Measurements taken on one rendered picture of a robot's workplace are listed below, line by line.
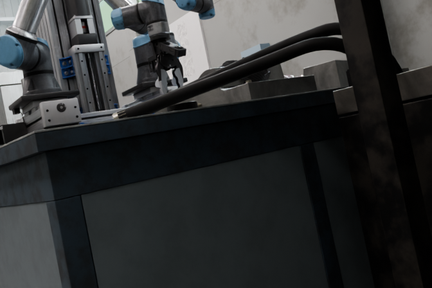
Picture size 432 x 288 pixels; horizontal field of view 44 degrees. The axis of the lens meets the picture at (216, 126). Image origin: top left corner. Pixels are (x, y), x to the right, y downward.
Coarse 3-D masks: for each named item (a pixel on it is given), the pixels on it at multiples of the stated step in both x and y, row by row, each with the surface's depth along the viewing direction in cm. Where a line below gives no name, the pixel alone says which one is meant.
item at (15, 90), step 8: (8, 72) 777; (16, 72) 782; (0, 80) 769; (8, 80) 775; (16, 80) 781; (0, 88) 772; (8, 88) 777; (16, 88) 783; (0, 96) 780; (8, 96) 775; (16, 96) 781; (0, 104) 787; (8, 104) 773; (0, 112) 795; (8, 112) 772; (0, 120) 802; (8, 120) 770
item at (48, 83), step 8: (32, 72) 208; (40, 72) 208; (48, 72) 210; (24, 80) 210; (32, 80) 208; (40, 80) 207; (48, 80) 209; (56, 80) 213; (24, 88) 208; (32, 88) 207; (40, 88) 206; (48, 88) 207; (56, 88) 210
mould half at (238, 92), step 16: (240, 80) 157; (272, 80) 148; (288, 80) 152; (304, 80) 156; (208, 96) 157; (224, 96) 151; (240, 96) 146; (256, 96) 144; (272, 96) 147; (160, 112) 179
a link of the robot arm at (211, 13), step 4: (204, 0) 232; (208, 0) 235; (212, 0) 238; (204, 4) 232; (208, 4) 235; (212, 4) 237; (204, 8) 233; (208, 8) 236; (212, 8) 237; (196, 12) 234; (200, 12) 234; (204, 12) 235; (208, 12) 236; (212, 12) 237; (200, 16) 237; (204, 16) 236; (208, 16) 237; (212, 16) 238
